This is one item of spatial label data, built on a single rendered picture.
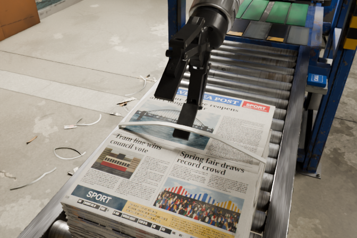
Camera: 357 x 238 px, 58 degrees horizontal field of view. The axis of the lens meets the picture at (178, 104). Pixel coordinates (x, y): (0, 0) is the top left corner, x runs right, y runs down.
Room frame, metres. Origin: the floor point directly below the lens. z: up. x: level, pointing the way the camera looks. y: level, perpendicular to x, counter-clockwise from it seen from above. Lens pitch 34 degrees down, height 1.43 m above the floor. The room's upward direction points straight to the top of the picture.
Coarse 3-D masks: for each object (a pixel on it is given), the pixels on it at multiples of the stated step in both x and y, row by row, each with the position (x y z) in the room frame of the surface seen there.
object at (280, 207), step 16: (304, 48) 1.41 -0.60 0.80; (304, 64) 1.25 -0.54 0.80; (304, 80) 1.11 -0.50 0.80; (288, 112) 0.89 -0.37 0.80; (288, 128) 0.81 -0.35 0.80; (288, 144) 0.73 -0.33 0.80; (288, 160) 0.66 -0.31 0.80; (288, 176) 0.60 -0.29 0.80; (272, 192) 0.55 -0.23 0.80; (288, 192) 0.55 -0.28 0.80; (272, 208) 0.50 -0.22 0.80; (288, 208) 0.50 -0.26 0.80; (272, 224) 0.45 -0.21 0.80
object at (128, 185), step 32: (96, 160) 0.42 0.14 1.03; (128, 160) 0.42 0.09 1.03; (160, 160) 0.41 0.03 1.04; (192, 160) 0.41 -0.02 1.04; (96, 192) 0.35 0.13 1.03; (128, 192) 0.35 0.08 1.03; (160, 192) 0.35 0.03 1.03; (192, 192) 0.34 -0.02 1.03; (224, 192) 0.34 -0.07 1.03; (96, 224) 0.32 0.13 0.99; (128, 224) 0.29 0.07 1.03; (160, 224) 0.29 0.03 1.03; (192, 224) 0.29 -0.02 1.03; (224, 224) 0.29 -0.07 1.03
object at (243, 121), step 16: (176, 96) 0.63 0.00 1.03; (208, 96) 0.63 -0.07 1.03; (224, 96) 0.63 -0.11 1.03; (144, 112) 0.56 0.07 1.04; (160, 112) 0.56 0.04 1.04; (176, 112) 0.56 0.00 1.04; (208, 112) 0.56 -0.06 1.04; (224, 112) 0.56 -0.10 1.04; (240, 112) 0.56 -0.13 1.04; (256, 112) 0.56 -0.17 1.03; (272, 112) 0.57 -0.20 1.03; (208, 128) 0.50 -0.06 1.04; (224, 128) 0.50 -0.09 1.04; (240, 128) 0.50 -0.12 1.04; (256, 128) 0.50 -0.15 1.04; (256, 144) 0.46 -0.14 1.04
